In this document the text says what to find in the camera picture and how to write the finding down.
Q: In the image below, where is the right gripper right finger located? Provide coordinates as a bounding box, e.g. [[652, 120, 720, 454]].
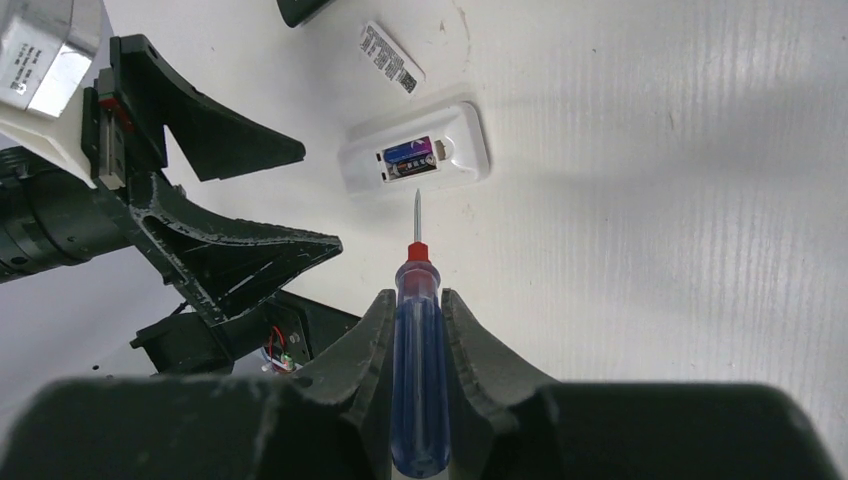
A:
[[441, 289, 557, 479]]

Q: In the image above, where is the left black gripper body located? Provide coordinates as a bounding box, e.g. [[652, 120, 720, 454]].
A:
[[1, 67, 166, 283]]

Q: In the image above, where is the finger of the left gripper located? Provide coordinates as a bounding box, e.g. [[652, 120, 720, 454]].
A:
[[109, 34, 306, 181], [129, 173, 343, 326]]

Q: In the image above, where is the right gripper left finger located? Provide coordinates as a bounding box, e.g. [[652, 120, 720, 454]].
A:
[[291, 289, 396, 479]]

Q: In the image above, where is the blue red screwdriver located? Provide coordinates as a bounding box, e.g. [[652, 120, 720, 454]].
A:
[[390, 193, 451, 479]]

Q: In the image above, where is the black battery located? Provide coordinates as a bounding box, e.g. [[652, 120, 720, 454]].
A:
[[384, 155, 438, 182]]

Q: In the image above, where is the white remote control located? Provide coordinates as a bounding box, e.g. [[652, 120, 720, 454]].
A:
[[337, 101, 491, 198]]

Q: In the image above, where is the white battery cover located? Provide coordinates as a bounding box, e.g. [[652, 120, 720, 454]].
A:
[[359, 21, 426, 97]]

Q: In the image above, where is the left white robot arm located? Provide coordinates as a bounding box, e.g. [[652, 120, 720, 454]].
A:
[[1, 1, 342, 326]]

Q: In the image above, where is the black remote control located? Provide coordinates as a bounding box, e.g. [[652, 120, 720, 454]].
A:
[[276, 0, 333, 28]]

